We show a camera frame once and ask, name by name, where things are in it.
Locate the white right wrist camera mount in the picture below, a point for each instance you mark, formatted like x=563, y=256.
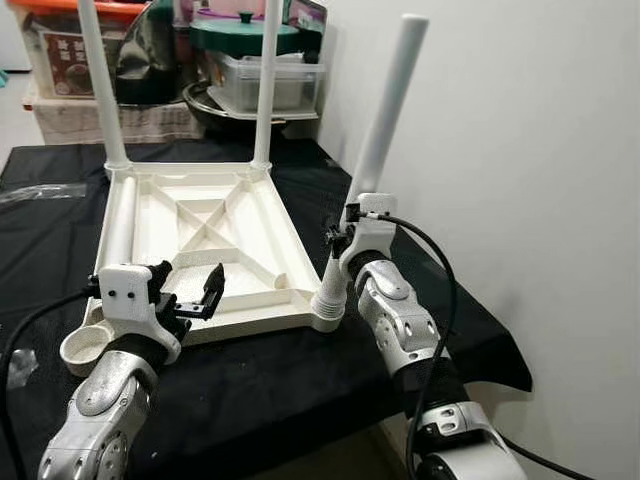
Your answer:
x=370, y=235

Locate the beige cloth covered table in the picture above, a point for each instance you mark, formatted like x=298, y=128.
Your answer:
x=150, y=122

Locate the green pot lid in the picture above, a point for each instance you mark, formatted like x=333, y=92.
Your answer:
x=235, y=35

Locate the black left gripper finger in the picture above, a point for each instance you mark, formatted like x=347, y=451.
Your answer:
x=205, y=295
x=160, y=278

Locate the dark picture frame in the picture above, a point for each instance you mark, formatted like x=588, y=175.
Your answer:
x=308, y=15

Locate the dark metal basin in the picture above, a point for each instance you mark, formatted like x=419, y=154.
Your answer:
x=220, y=112

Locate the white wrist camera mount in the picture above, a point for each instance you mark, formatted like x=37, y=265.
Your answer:
x=125, y=295
x=370, y=235

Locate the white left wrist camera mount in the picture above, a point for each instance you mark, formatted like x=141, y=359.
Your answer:
x=125, y=295

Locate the clear plastic container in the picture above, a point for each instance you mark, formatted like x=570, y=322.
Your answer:
x=300, y=85

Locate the black tablecloth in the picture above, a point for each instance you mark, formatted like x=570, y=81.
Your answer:
x=300, y=380

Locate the white plastic children table top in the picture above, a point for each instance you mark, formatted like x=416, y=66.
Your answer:
x=240, y=250

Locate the orange lid storage box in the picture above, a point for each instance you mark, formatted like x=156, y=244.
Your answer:
x=55, y=55

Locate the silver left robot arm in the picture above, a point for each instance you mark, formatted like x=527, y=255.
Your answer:
x=100, y=410

